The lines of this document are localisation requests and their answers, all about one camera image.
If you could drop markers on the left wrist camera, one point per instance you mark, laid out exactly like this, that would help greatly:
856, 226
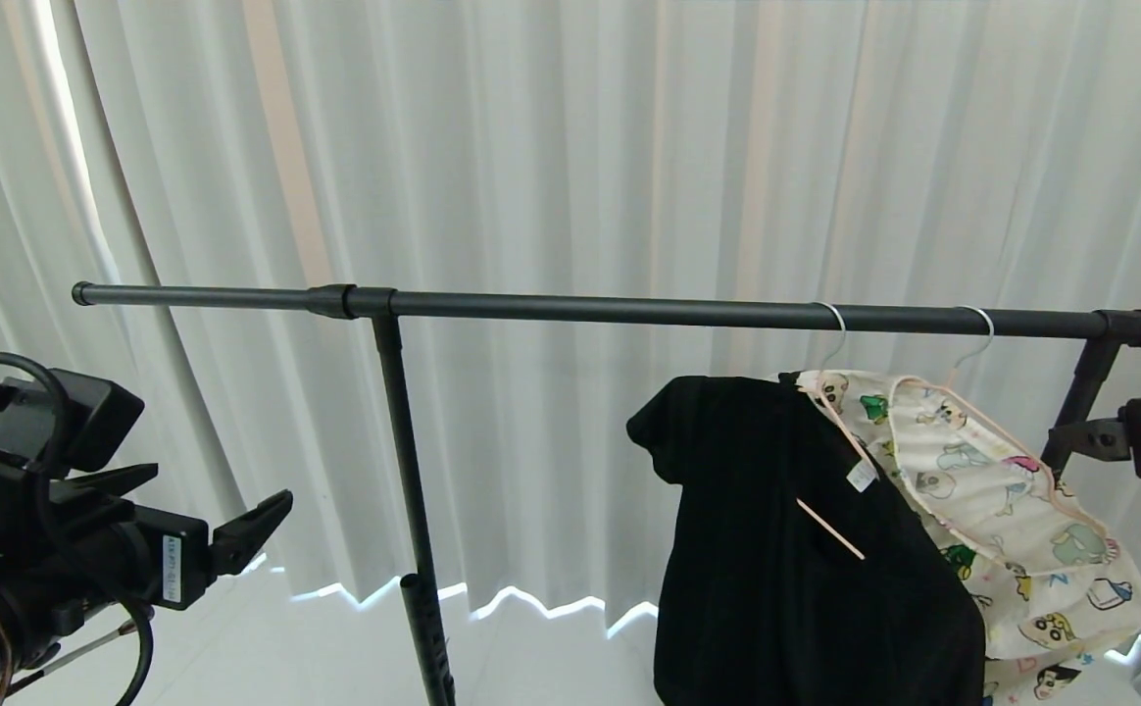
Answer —
90, 422

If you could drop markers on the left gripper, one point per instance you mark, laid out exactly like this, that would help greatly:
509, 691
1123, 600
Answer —
139, 564

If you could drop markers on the black clothes rack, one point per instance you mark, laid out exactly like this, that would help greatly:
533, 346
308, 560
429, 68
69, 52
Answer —
629, 312

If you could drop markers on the black garment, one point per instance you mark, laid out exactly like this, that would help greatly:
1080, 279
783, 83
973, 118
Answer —
776, 608

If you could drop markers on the cream printed garment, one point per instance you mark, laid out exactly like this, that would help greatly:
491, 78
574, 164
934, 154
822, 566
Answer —
1021, 529

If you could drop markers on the pink clothes hanger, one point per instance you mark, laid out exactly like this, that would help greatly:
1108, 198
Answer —
982, 338
830, 412

